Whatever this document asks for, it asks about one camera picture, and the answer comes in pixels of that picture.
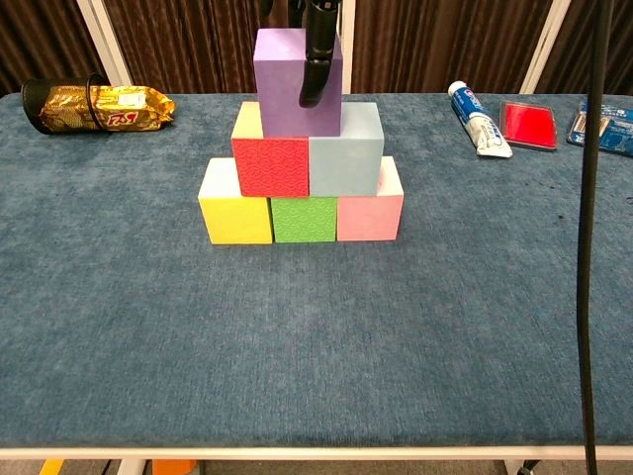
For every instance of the gold foil snack packet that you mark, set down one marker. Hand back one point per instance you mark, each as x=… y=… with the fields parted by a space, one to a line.
x=138 y=111

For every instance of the yellow floor tape strip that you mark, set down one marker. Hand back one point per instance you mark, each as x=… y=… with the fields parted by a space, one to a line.
x=51 y=468

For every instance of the white table leg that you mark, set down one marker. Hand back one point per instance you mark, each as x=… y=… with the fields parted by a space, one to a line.
x=131 y=468
x=513 y=468

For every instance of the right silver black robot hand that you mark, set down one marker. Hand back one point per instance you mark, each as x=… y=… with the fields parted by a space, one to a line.
x=319 y=49

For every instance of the red cube block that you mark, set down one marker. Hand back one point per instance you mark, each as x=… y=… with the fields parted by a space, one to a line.
x=272 y=168

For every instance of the black mesh pen cup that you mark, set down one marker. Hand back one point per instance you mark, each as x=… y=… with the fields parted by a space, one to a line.
x=32 y=99

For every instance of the blue white toothpaste tube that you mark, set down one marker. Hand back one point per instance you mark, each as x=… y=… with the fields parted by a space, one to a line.
x=477 y=119

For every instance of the brown pleated curtain panel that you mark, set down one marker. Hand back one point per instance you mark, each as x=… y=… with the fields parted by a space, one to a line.
x=198 y=44
x=39 y=39
x=569 y=49
x=445 y=39

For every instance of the light blue cube block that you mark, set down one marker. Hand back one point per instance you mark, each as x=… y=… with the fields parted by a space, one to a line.
x=346 y=163

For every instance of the yellow cube block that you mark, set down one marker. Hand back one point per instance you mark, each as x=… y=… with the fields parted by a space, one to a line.
x=237 y=220

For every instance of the purple cube block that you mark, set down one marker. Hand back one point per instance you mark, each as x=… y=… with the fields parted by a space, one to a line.
x=282 y=94

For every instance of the orange object under table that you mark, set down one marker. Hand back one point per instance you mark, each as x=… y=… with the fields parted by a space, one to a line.
x=173 y=467

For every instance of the red ink pad case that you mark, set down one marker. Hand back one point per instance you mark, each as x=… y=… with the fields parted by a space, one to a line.
x=526 y=121

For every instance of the pink cube block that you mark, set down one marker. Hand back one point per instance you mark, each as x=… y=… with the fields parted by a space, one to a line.
x=368 y=218

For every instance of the white partition post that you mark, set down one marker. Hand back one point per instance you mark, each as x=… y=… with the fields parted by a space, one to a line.
x=106 y=49
x=541 y=54
x=346 y=59

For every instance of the green cube block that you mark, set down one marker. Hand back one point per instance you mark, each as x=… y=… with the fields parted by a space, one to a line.
x=304 y=220

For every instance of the blue cookie box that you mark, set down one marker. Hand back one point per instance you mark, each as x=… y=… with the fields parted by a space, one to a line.
x=615 y=128

